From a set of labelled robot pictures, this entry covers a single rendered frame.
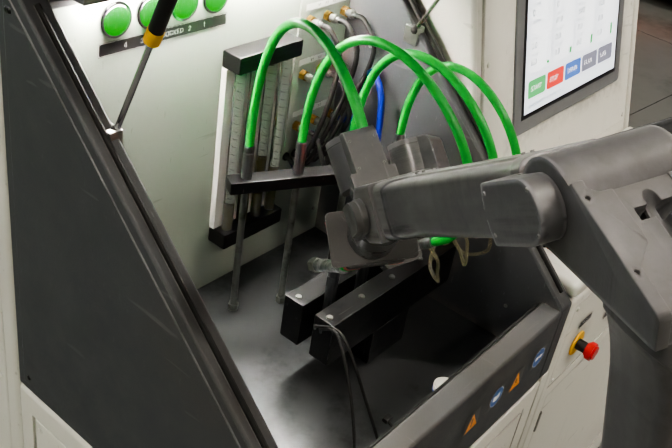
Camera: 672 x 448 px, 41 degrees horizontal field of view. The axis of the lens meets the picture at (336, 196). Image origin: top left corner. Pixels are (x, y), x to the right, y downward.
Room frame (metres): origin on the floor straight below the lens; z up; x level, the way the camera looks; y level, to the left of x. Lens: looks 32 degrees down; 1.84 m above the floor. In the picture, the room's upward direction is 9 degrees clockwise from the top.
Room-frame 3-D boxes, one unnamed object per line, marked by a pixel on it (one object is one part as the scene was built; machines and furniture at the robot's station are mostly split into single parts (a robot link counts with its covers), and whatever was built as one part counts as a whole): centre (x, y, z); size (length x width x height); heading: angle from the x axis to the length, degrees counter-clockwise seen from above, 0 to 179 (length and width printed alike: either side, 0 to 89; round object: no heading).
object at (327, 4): (1.45, 0.06, 1.20); 0.13 x 0.03 x 0.31; 145
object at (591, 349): (1.31, -0.51, 0.80); 0.05 x 0.04 x 0.05; 145
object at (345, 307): (1.20, -0.09, 0.91); 0.34 x 0.10 x 0.15; 145
